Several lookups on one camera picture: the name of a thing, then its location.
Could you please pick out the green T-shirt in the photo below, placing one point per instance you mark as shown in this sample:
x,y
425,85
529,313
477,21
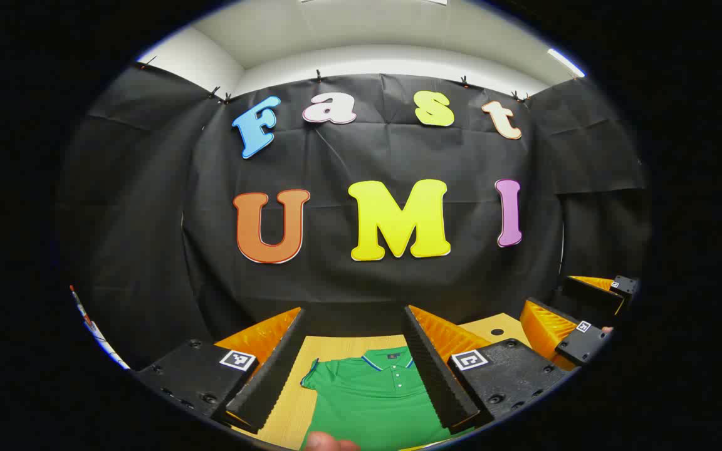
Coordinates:
x,y
367,407

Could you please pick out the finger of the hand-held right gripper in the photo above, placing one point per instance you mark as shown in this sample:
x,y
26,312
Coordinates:
x,y
583,344
624,287

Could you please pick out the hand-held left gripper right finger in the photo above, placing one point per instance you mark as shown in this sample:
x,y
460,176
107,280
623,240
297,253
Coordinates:
x,y
436,376

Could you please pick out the ceiling light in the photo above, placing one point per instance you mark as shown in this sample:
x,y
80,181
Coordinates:
x,y
565,61

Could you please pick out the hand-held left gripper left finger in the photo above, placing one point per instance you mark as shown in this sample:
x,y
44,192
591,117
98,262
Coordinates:
x,y
273,373

